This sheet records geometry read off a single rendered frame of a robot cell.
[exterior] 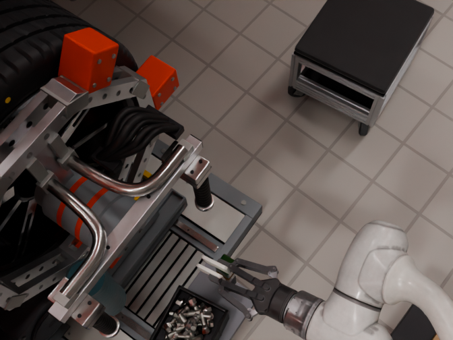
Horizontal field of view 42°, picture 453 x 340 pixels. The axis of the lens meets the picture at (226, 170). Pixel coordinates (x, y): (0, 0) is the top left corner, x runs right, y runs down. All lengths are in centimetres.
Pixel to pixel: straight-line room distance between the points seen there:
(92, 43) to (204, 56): 138
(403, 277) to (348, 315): 13
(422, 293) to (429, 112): 134
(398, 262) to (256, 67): 141
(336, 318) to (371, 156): 115
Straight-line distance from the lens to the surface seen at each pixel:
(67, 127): 133
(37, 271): 147
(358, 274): 118
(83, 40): 110
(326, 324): 120
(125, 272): 196
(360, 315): 119
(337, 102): 217
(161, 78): 135
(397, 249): 119
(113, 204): 120
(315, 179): 219
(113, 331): 128
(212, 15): 256
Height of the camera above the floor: 201
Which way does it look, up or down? 66 degrees down
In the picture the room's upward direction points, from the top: 6 degrees counter-clockwise
